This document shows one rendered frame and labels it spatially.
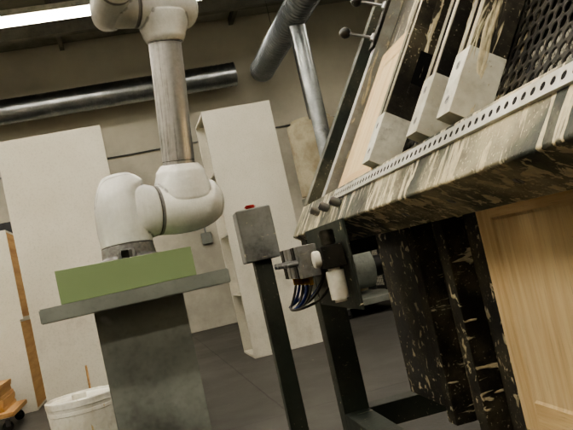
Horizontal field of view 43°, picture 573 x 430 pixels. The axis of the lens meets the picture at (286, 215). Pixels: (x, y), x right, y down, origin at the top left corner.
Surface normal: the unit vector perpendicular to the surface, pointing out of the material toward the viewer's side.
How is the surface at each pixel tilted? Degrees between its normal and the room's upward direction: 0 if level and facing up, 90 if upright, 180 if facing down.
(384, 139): 90
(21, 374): 90
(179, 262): 90
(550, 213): 90
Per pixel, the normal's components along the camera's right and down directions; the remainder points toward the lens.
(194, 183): 0.59, -0.08
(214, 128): 0.20, -0.10
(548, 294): -0.96, 0.21
